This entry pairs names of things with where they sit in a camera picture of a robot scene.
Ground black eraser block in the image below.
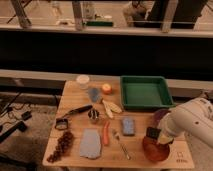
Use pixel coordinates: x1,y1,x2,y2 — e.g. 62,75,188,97
146,127,161,139

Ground red bowl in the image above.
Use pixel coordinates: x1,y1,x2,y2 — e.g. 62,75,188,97
142,136,170,162

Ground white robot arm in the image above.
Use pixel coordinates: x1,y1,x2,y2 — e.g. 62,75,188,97
157,98,213,148

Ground dark red plate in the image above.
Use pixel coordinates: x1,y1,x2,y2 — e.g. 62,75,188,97
153,109,169,126

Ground blue sponge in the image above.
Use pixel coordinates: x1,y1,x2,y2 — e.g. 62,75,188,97
122,117,135,136

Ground metal spoon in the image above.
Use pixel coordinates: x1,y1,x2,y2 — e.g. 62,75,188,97
112,129,132,161

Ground green plastic tray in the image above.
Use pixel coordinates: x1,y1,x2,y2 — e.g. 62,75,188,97
120,76,174,110

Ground orange carrot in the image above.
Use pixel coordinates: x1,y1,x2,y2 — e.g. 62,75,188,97
102,121,110,146

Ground grey-blue cloth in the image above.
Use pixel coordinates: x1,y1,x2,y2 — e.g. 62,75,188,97
79,129,101,159

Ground red-yellow apple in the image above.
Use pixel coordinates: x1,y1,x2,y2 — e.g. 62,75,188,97
101,83,112,94

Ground clear blue glass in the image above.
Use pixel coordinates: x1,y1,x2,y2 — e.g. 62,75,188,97
88,88,101,103

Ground bunch of red grapes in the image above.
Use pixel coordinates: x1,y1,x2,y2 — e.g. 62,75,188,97
47,131,73,163

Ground white plastic cup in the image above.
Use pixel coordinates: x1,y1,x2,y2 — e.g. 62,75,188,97
76,75,90,90

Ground black-handled knife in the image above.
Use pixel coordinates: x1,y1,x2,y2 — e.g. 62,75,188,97
61,105,93,118

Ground black cables on floor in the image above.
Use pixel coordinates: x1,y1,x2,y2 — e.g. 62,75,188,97
0,92,33,144

